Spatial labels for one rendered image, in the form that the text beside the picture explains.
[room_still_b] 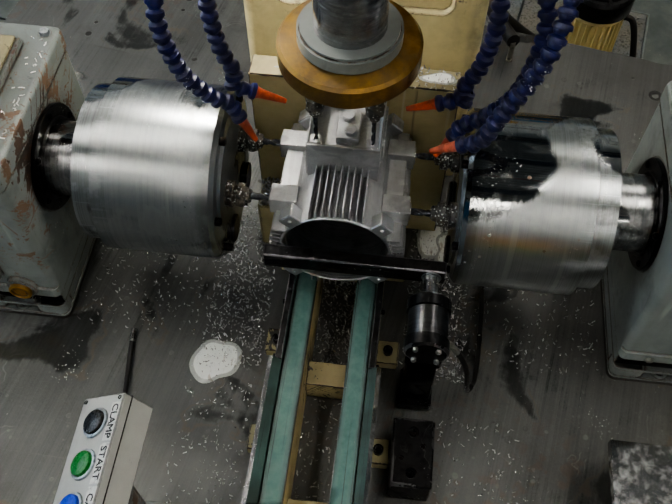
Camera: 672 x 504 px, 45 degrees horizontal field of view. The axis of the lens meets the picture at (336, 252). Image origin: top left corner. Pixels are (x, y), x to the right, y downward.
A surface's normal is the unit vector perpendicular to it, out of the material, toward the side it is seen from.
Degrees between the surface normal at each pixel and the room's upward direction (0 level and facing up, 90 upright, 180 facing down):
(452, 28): 90
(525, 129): 13
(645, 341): 89
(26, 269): 89
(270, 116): 90
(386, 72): 0
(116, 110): 6
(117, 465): 57
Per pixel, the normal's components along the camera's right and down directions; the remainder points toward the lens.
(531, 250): -0.11, 0.54
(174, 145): -0.05, -0.15
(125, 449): 0.84, -0.21
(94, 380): 0.00, -0.54
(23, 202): 0.99, 0.10
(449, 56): -0.12, 0.83
